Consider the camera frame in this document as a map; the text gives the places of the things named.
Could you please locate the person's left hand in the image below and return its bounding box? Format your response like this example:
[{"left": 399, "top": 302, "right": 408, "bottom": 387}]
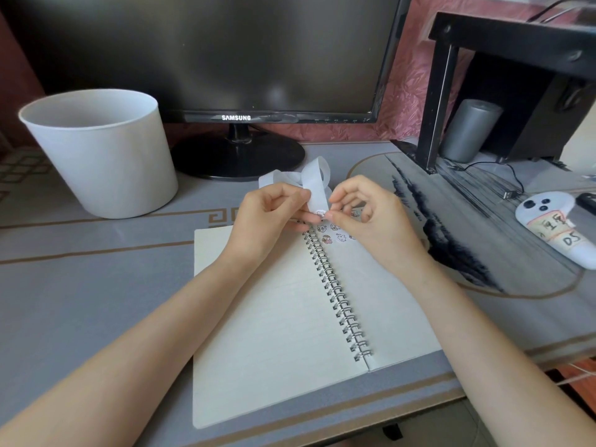
[{"left": 227, "top": 183, "right": 313, "bottom": 266}]

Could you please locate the person's right hand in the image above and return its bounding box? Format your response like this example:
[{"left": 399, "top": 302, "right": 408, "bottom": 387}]
[{"left": 325, "top": 175, "right": 431, "bottom": 275}]

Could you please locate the white sticker strip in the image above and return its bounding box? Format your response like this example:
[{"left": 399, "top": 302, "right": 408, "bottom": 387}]
[{"left": 258, "top": 155, "right": 332, "bottom": 219}]

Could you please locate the cream spiral notebook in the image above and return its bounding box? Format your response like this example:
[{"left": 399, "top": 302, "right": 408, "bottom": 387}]
[{"left": 192, "top": 220, "right": 443, "bottom": 430}]

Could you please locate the person's left forearm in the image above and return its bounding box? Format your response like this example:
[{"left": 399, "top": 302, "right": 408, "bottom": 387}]
[{"left": 0, "top": 248, "right": 269, "bottom": 447}]

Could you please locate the person's right forearm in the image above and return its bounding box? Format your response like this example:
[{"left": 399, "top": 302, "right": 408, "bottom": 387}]
[{"left": 400, "top": 253, "right": 596, "bottom": 447}]

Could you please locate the grey cylindrical speaker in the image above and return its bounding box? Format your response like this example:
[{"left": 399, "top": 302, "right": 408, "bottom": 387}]
[{"left": 440, "top": 99, "right": 505, "bottom": 163}]

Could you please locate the white plastic waste bin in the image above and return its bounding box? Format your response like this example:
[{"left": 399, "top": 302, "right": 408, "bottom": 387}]
[{"left": 18, "top": 89, "right": 179, "bottom": 220}]

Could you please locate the white labelled VR controller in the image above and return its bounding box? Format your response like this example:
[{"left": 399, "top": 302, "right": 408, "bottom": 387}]
[{"left": 515, "top": 191, "right": 596, "bottom": 271}]

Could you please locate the black computer monitor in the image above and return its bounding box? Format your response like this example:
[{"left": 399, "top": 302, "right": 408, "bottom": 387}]
[{"left": 0, "top": 0, "right": 413, "bottom": 181}]

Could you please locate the grey patterned desk mat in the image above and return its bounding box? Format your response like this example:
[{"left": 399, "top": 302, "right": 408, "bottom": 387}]
[{"left": 0, "top": 140, "right": 596, "bottom": 447}]

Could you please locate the orange woven bag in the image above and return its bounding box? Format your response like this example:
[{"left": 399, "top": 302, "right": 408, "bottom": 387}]
[{"left": 547, "top": 363, "right": 596, "bottom": 415}]

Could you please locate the black shelf frame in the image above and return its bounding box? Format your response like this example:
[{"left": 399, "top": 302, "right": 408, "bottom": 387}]
[{"left": 391, "top": 12, "right": 596, "bottom": 175}]

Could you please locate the black cable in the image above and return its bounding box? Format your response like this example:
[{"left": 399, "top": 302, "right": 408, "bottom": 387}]
[{"left": 451, "top": 161, "right": 525, "bottom": 201}]

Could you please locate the thin white cable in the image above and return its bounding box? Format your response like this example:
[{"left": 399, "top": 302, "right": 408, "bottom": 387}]
[{"left": 554, "top": 363, "right": 596, "bottom": 387}]

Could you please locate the black wire frame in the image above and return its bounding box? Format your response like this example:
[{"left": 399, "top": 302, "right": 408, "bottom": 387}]
[{"left": 526, "top": 0, "right": 595, "bottom": 23}]

